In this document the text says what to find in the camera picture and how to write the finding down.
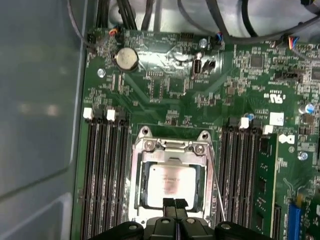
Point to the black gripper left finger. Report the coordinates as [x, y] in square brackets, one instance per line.
[160, 228]

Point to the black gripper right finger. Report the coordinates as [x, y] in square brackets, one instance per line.
[192, 228]

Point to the silver CPU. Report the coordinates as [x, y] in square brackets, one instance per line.
[172, 182]

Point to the metal socket cover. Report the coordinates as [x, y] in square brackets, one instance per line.
[153, 157]

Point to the metal CPU socket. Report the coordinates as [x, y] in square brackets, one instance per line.
[143, 137]

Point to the blue expansion slot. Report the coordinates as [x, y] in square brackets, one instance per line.
[295, 220]

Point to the green RAM stick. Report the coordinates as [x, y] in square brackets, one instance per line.
[267, 180]

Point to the blue-top capacitor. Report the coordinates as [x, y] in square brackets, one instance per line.
[307, 109]
[250, 116]

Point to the green motherboard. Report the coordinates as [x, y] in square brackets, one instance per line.
[180, 100]

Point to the silver internal USB port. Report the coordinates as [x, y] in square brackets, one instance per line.
[197, 68]

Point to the silver coin battery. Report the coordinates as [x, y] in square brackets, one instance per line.
[126, 58]

